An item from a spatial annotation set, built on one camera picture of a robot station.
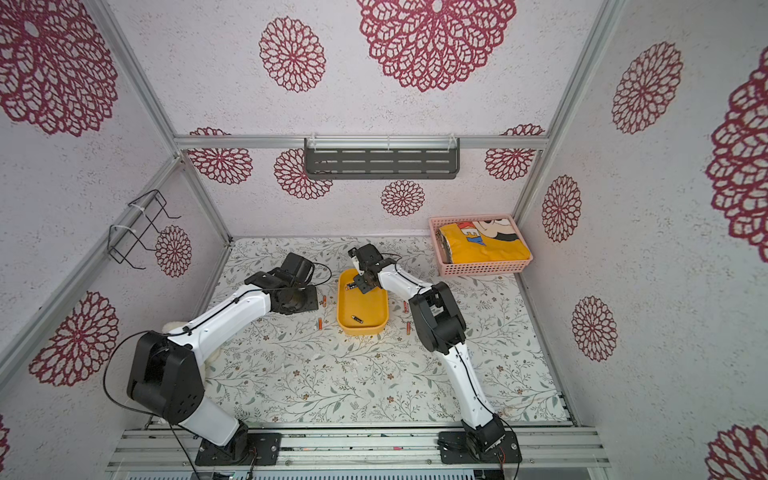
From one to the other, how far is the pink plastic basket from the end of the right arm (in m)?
0.28

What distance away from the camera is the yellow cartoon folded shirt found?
1081 mm

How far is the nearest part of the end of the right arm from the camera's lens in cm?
80

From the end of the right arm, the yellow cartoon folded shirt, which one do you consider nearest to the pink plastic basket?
the yellow cartoon folded shirt

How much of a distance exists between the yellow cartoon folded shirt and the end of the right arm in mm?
338

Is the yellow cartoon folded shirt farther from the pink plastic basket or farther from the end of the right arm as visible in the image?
the end of the right arm

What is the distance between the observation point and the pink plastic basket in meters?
1.07
